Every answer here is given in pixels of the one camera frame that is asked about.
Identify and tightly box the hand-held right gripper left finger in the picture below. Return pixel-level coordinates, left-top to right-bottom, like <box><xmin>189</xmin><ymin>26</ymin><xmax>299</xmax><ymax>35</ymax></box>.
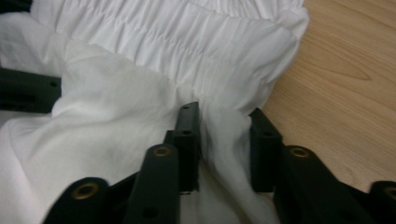
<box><xmin>163</xmin><ymin>101</ymin><xmax>201</xmax><ymax>194</ymax></box>

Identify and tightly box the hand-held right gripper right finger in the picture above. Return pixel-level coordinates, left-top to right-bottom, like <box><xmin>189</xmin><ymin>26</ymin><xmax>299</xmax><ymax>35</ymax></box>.
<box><xmin>248</xmin><ymin>107</ymin><xmax>285</xmax><ymax>194</ymax></box>

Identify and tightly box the white skirt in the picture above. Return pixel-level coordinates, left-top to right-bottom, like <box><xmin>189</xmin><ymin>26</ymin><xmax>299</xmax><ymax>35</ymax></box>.
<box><xmin>0</xmin><ymin>0</ymin><xmax>311</xmax><ymax>224</ymax></box>

